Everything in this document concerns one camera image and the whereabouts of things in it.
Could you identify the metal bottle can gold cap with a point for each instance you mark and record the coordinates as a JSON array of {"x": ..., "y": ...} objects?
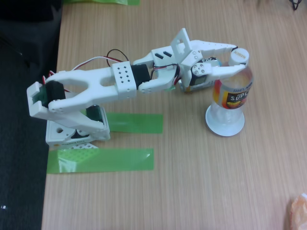
[{"x": 214, "y": 61}]

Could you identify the long green tape strip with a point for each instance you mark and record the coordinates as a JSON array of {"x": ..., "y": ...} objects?
[{"x": 120, "y": 160}]

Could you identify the green paper label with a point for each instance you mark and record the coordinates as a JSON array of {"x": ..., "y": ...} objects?
[{"x": 170, "y": 88}]

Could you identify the green tape at table edge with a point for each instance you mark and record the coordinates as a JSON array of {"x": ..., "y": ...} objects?
[{"x": 96, "y": 2}]

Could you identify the clear plastic bottle orange label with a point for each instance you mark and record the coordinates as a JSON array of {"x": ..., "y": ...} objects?
[{"x": 235, "y": 95}]

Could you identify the small white round plate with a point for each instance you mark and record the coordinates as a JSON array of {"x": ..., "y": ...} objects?
[{"x": 225, "y": 133}]

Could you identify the short green tape strip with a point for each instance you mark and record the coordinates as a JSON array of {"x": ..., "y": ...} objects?
[{"x": 134, "y": 123}]

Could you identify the white empty camera mount bracket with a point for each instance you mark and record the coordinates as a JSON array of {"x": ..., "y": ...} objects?
[{"x": 185, "y": 54}]

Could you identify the orange plastic bag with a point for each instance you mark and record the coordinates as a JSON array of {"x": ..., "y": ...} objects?
[{"x": 299, "y": 210}]

